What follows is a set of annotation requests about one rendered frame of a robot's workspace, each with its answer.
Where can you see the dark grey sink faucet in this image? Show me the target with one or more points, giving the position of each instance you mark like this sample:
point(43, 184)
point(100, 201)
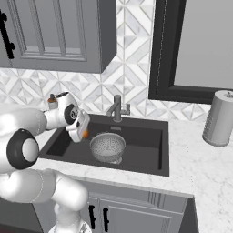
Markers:
point(116, 109)

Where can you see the black framed window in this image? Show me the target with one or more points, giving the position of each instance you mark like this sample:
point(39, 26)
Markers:
point(194, 45)

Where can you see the grey metal colander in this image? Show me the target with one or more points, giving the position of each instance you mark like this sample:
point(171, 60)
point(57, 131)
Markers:
point(107, 146)

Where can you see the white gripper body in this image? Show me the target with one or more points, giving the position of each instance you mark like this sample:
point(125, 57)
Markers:
point(79, 127)

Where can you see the grey base cupboard door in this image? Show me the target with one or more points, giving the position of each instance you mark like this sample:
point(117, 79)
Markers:
point(136, 217)
point(92, 202)

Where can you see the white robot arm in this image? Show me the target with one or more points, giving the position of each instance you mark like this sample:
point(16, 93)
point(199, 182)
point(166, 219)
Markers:
point(21, 121)

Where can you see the grey wall cupboard door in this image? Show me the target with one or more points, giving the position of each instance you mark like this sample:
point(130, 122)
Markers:
point(53, 30)

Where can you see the small brown topped bottle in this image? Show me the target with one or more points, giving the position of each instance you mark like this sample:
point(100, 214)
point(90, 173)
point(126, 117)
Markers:
point(52, 101)

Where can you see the orange tangerine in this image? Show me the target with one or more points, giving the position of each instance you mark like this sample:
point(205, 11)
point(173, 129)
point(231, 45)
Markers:
point(86, 133)

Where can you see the grey paper towel roll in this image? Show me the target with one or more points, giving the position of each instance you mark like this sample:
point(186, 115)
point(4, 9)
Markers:
point(219, 118)

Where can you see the black kitchen sink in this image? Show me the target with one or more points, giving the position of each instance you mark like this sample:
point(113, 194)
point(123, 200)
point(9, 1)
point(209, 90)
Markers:
point(127, 142)

